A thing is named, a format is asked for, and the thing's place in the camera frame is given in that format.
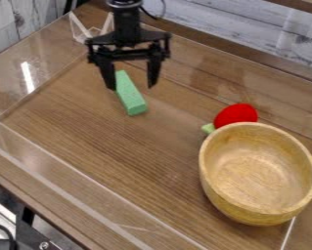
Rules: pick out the black table leg bracket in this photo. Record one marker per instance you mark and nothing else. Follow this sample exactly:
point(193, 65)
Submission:
point(30, 239)

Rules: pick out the green rectangular block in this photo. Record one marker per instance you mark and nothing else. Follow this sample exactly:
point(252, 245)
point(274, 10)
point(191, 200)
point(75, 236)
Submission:
point(129, 94)

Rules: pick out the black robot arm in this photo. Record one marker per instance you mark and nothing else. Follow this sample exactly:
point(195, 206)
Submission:
point(126, 20)

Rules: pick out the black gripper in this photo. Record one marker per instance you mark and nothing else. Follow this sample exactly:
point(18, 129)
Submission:
point(149, 46)

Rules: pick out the red plush strawberry toy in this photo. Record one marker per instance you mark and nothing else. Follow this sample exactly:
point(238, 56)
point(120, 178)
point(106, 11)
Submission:
point(234, 113)

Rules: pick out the clear acrylic tray wall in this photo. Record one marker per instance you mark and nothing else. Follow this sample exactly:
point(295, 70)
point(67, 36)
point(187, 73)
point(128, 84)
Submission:
point(95, 216)

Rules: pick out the wooden bowl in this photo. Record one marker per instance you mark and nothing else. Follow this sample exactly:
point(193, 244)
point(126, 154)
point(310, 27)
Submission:
point(255, 171)

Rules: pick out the clear acrylic corner bracket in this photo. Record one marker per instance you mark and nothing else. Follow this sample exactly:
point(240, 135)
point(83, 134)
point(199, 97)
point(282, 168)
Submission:
point(81, 33)

